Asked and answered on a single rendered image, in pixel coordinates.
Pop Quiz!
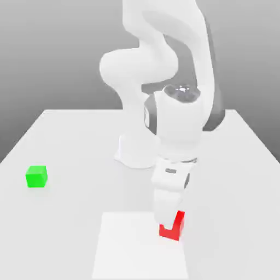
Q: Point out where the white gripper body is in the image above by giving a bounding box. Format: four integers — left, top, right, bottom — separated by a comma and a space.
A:
153, 188, 184, 225

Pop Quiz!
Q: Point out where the small red cube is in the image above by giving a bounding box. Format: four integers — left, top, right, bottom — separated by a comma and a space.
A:
159, 210, 186, 242

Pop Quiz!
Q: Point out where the small green cube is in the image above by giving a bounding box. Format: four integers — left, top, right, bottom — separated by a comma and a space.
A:
25, 165, 49, 189

